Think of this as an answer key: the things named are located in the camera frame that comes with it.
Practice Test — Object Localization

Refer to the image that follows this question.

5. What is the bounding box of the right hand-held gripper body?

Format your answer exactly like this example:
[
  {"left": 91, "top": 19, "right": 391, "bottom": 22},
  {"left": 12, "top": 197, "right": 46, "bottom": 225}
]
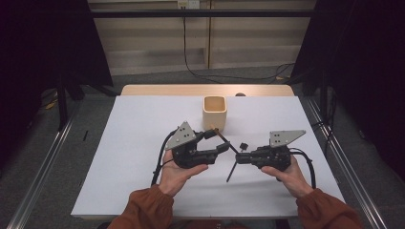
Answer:
[{"left": 252, "top": 129, "right": 307, "bottom": 171}]

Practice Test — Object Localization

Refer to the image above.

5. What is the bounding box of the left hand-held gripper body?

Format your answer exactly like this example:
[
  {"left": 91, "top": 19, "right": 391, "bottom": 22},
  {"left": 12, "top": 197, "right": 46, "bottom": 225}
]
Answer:
[{"left": 164, "top": 120, "right": 221, "bottom": 170}]

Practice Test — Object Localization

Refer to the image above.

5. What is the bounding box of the makeup brush with gold ferrule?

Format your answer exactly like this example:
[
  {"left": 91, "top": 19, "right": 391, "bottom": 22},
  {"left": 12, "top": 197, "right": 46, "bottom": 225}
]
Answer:
[{"left": 209, "top": 127, "right": 240, "bottom": 155}]

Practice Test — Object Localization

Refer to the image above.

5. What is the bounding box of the cream square cup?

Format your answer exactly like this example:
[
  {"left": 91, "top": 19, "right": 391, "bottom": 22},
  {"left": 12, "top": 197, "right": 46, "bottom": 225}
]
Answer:
[{"left": 202, "top": 95, "right": 228, "bottom": 133}]

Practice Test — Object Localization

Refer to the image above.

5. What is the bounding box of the person's right hand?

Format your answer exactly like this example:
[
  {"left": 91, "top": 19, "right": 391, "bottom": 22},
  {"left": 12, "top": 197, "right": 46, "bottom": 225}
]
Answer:
[{"left": 261, "top": 155, "right": 315, "bottom": 200}]

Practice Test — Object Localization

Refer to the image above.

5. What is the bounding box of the person's left hand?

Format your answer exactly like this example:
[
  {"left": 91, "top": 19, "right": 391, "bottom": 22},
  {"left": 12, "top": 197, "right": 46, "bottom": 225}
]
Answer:
[{"left": 158, "top": 149, "right": 210, "bottom": 198}]

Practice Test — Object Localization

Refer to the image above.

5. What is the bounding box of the white table mat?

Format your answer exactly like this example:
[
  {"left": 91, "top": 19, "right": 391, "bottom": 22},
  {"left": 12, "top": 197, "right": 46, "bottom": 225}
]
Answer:
[{"left": 70, "top": 94, "right": 346, "bottom": 220}]

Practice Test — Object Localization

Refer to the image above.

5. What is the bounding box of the black metal stand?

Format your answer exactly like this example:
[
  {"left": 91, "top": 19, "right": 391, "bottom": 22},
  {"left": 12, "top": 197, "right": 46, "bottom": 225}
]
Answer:
[
  {"left": 319, "top": 68, "right": 330, "bottom": 123},
  {"left": 56, "top": 71, "right": 70, "bottom": 132}
]

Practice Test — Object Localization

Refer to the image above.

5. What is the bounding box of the black horizontal bar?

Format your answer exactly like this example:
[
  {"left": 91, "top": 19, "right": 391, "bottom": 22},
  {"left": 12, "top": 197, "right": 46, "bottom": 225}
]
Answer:
[{"left": 90, "top": 9, "right": 317, "bottom": 19}]

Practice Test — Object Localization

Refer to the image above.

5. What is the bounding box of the dark curtain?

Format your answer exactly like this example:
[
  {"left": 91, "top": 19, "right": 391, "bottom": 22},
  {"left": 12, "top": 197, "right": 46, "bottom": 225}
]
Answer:
[
  {"left": 290, "top": 0, "right": 405, "bottom": 182},
  {"left": 0, "top": 0, "right": 115, "bottom": 166}
]

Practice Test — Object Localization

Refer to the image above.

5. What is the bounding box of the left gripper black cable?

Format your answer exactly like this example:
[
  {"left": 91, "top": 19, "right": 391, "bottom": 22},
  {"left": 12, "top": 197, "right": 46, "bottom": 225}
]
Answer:
[{"left": 151, "top": 129, "right": 178, "bottom": 187}]

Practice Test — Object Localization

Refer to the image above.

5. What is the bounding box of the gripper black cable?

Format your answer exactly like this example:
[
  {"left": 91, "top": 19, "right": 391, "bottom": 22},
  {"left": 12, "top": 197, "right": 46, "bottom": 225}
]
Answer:
[
  {"left": 288, "top": 147, "right": 317, "bottom": 190},
  {"left": 151, "top": 129, "right": 178, "bottom": 187}
]

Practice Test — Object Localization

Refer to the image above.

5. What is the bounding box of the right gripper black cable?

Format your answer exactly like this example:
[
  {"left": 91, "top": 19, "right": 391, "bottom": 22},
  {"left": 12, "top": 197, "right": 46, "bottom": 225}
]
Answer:
[{"left": 288, "top": 147, "right": 317, "bottom": 190}]

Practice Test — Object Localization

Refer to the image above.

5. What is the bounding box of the black floor cable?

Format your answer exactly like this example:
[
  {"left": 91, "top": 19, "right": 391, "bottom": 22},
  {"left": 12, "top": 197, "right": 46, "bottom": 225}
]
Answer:
[{"left": 313, "top": 89, "right": 337, "bottom": 157}]

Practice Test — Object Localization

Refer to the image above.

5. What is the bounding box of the metal floor rail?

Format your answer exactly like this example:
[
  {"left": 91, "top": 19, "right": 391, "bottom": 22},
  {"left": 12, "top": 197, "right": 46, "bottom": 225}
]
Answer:
[
  {"left": 8, "top": 98, "right": 84, "bottom": 229},
  {"left": 305, "top": 95, "right": 388, "bottom": 229}
]

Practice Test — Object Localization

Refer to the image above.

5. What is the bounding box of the black wall cable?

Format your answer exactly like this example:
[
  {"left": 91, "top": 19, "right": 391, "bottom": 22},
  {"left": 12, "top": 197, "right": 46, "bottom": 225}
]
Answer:
[{"left": 181, "top": 8, "right": 296, "bottom": 85}]

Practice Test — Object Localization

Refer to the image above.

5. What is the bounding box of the white wall socket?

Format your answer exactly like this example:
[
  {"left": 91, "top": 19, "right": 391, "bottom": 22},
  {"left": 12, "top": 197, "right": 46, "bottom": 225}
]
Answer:
[{"left": 177, "top": 0, "right": 201, "bottom": 10}]

